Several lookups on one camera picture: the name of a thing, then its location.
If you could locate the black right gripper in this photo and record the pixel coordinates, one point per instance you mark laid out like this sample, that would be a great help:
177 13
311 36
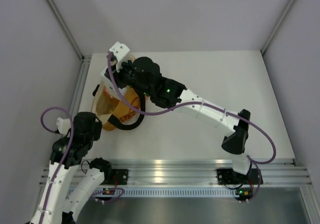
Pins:
117 75

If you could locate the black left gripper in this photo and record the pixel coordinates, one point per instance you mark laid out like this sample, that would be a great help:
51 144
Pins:
98 126

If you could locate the orange canvas tote bag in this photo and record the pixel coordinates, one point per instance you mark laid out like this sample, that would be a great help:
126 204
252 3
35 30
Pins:
114 113

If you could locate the white bottle grey cap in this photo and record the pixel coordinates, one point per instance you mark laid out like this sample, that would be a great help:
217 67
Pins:
108 83

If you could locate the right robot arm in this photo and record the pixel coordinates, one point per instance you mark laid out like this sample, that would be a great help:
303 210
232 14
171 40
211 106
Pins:
172 95

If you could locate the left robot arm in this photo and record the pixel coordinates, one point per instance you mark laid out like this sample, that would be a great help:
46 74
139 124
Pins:
57 206

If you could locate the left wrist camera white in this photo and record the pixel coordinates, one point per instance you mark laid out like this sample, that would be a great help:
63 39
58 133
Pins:
64 126

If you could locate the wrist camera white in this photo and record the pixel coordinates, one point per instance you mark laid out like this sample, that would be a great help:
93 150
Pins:
119 54
64 126

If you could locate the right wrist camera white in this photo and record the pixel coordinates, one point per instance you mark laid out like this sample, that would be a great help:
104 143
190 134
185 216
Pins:
119 54

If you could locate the aluminium frame left rail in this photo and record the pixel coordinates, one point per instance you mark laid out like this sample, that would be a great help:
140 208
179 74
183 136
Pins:
84 60

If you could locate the perforated cable tray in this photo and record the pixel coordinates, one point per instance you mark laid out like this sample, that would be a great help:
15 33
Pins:
165 192

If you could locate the aluminium front rail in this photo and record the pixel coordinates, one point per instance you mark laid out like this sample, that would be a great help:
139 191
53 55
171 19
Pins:
203 173

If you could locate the right frame rail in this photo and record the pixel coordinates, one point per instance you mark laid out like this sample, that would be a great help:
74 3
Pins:
286 10

